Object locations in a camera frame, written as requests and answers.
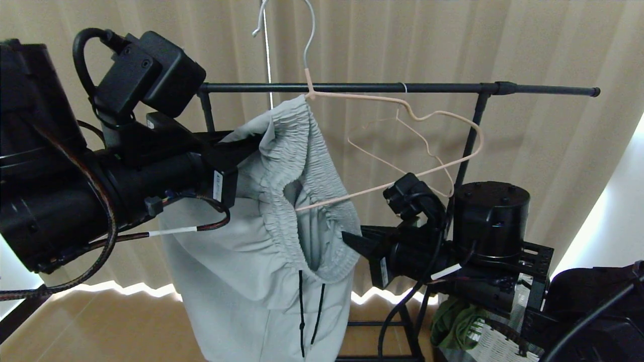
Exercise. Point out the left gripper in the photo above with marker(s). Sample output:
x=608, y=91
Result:
x=151, y=181

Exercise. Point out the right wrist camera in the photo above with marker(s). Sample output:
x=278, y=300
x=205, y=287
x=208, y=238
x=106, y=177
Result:
x=412, y=193

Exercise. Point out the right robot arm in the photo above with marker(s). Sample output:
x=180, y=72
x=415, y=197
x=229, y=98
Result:
x=493, y=216

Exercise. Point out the pale grey shorts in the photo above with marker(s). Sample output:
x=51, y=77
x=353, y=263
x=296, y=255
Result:
x=236, y=281

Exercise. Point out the green printed garment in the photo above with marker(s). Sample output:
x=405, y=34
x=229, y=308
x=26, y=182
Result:
x=455, y=327

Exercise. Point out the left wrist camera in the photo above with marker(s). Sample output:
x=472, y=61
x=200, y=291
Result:
x=166, y=70

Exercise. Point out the pink clothes hanger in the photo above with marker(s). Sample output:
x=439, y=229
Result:
x=404, y=88
x=308, y=80

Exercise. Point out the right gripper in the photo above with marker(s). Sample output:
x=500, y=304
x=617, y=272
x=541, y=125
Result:
x=407, y=261

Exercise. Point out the white laundry basket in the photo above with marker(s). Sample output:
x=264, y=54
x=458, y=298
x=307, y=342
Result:
x=498, y=347

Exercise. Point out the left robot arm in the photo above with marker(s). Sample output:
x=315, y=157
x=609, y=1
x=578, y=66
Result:
x=35, y=100

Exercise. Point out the beige curtain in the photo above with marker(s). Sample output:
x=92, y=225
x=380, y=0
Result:
x=503, y=40

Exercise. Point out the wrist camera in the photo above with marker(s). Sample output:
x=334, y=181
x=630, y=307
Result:
x=412, y=193
x=166, y=70

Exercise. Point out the black clothes rack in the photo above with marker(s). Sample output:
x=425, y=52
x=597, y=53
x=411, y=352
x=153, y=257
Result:
x=362, y=87

